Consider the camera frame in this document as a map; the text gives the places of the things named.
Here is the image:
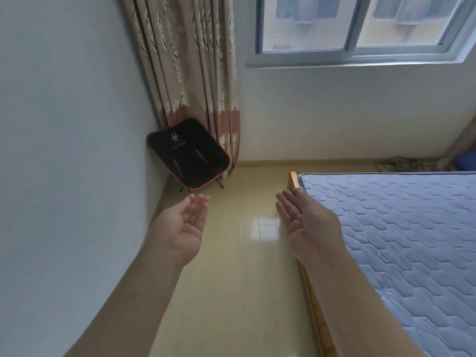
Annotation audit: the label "person's left forearm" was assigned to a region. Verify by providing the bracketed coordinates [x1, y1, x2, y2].
[63, 239, 195, 357]

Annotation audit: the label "person's right forearm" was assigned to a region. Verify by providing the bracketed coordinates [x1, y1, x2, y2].
[297, 252, 425, 357]

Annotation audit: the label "dark tangled cables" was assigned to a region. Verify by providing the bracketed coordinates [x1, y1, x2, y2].
[375, 156, 448, 173]

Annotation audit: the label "blue quilted mattress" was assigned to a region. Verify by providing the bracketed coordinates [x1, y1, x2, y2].
[298, 172, 476, 357]

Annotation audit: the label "person's left hand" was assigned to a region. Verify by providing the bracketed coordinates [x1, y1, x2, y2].
[148, 193, 211, 267]

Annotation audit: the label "beige patterned curtain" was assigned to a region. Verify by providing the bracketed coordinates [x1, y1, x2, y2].
[118, 0, 243, 179]

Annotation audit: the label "blue object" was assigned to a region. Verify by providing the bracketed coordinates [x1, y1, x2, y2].
[454, 151, 476, 171]

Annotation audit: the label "wooden bed frame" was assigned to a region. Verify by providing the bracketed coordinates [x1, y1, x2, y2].
[289, 171, 337, 357]

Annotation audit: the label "person's right hand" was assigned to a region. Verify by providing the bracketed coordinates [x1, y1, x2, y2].
[275, 187, 343, 267]

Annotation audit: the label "black folding camping chair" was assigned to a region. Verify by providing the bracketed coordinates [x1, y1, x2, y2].
[146, 118, 232, 194]

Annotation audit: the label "sliding glass window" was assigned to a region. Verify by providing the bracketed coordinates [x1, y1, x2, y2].
[245, 0, 476, 68]

